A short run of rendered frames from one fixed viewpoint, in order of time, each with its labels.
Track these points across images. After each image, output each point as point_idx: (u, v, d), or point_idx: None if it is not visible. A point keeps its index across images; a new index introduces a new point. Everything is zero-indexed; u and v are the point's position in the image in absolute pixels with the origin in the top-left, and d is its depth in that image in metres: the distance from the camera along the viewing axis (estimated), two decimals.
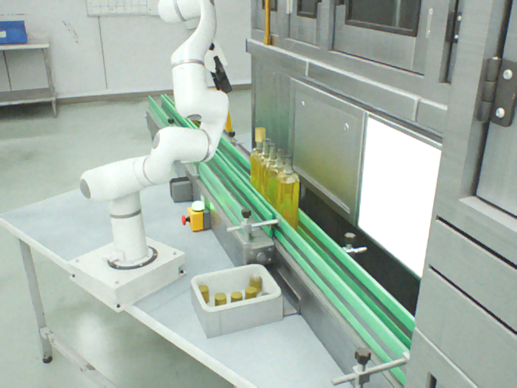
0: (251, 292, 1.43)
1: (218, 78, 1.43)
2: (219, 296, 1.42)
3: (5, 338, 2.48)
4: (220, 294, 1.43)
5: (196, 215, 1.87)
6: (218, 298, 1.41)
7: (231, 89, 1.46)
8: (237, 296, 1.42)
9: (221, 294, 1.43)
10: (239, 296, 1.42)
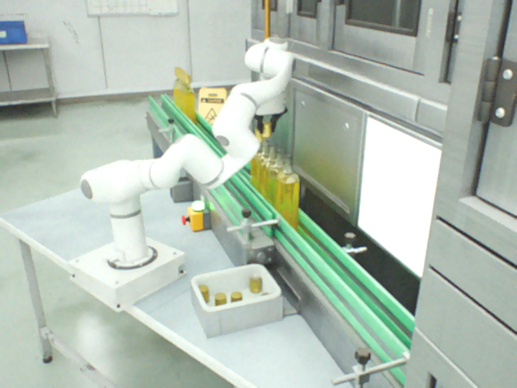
0: (271, 122, 1.64)
1: (278, 118, 1.63)
2: (219, 296, 1.42)
3: (5, 338, 2.48)
4: (220, 294, 1.43)
5: (196, 215, 1.87)
6: (218, 298, 1.41)
7: None
8: (237, 296, 1.42)
9: (221, 294, 1.43)
10: (239, 296, 1.42)
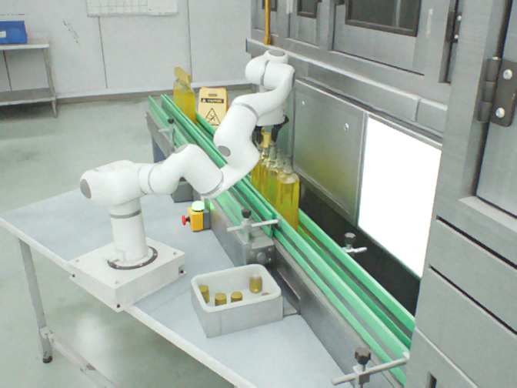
0: (271, 133, 1.65)
1: (279, 128, 1.64)
2: (219, 296, 1.42)
3: (5, 338, 2.48)
4: (220, 294, 1.43)
5: (196, 215, 1.87)
6: (218, 298, 1.41)
7: (272, 136, 1.69)
8: (237, 296, 1.42)
9: (221, 294, 1.43)
10: (239, 296, 1.42)
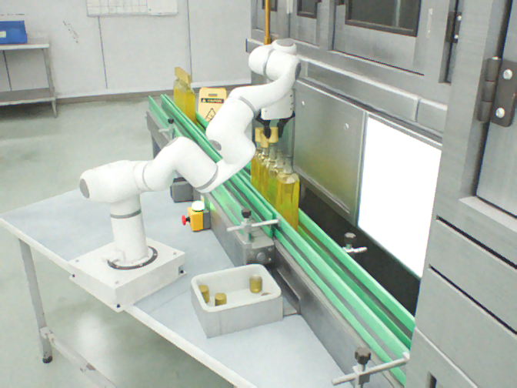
0: None
1: (285, 122, 1.57)
2: (219, 296, 1.42)
3: (5, 338, 2.48)
4: (220, 294, 1.43)
5: (196, 215, 1.87)
6: (218, 298, 1.41)
7: None
8: (276, 127, 1.59)
9: (221, 294, 1.43)
10: (276, 126, 1.60)
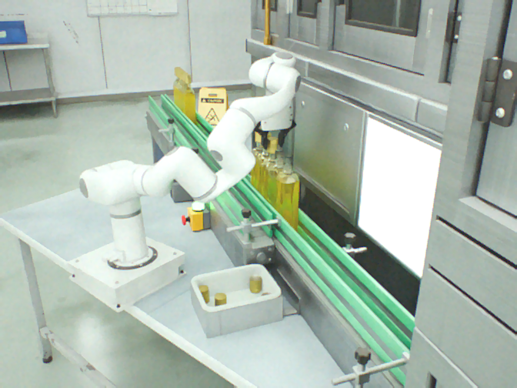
0: (271, 133, 1.65)
1: (286, 132, 1.59)
2: (219, 296, 1.42)
3: (5, 338, 2.48)
4: (220, 294, 1.43)
5: (196, 215, 1.87)
6: (218, 298, 1.41)
7: (279, 142, 1.63)
8: (275, 138, 1.60)
9: (221, 294, 1.43)
10: (275, 137, 1.61)
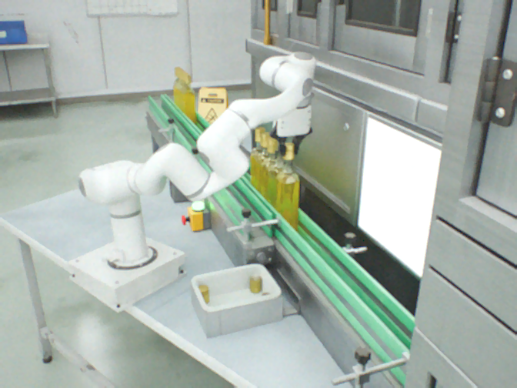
0: None
1: (301, 139, 1.48)
2: (290, 144, 1.49)
3: (5, 338, 2.48)
4: (286, 144, 1.50)
5: (196, 215, 1.87)
6: (292, 145, 1.49)
7: None
8: None
9: (285, 144, 1.50)
10: None
